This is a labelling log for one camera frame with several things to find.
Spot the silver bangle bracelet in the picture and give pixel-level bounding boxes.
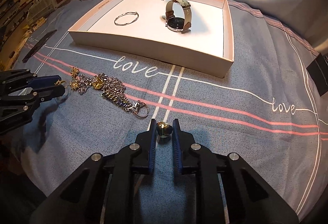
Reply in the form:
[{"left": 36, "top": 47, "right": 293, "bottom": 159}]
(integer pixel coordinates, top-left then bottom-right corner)
[{"left": 113, "top": 11, "right": 140, "bottom": 26}]

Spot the beige strap wristwatch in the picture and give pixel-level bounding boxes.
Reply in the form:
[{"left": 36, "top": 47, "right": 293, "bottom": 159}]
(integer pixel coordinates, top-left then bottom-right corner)
[{"left": 161, "top": 0, "right": 192, "bottom": 34}]

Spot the gold flower brooch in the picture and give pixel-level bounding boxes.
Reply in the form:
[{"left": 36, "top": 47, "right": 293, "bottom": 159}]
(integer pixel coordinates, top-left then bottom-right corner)
[
  {"left": 70, "top": 66, "right": 80, "bottom": 78},
  {"left": 69, "top": 80, "right": 80, "bottom": 91}
]

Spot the small black box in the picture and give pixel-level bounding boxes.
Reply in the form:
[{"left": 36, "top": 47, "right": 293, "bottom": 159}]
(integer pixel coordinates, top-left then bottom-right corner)
[{"left": 306, "top": 53, "right": 328, "bottom": 99}]

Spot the blue striped love bedsheet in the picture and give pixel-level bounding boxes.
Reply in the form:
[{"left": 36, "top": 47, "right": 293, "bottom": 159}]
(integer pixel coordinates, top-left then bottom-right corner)
[{"left": 15, "top": 0, "right": 327, "bottom": 219}]

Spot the pink shallow cardboard tray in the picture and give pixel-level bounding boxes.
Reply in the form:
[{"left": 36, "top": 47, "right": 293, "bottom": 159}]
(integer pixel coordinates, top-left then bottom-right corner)
[{"left": 69, "top": 0, "right": 235, "bottom": 78}]

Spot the white chair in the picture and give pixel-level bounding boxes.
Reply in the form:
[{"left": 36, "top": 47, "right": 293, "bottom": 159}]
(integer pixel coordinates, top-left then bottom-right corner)
[{"left": 27, "top": 0, "right": 71, "bottom": 32}]

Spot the silver chain necklace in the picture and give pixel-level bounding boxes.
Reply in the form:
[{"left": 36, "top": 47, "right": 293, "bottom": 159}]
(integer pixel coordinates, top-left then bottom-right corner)
[{"left": 77, "top": 73, "right": 150, "bottom": 119}]

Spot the gold round earring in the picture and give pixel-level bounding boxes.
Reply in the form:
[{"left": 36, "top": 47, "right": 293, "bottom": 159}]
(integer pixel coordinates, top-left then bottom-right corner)
[
  {"left": 92, "top": 78, "right": 104, "bottom": 90},
  {"left": 156, "top": 122, "right": 173, "bottom": 138}
]

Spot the black smartphone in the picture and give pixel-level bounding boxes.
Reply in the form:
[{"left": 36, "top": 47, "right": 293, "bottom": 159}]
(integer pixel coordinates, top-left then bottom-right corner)
[{"left": 22, "top": 29, "right": 57, "bottom": 63}]

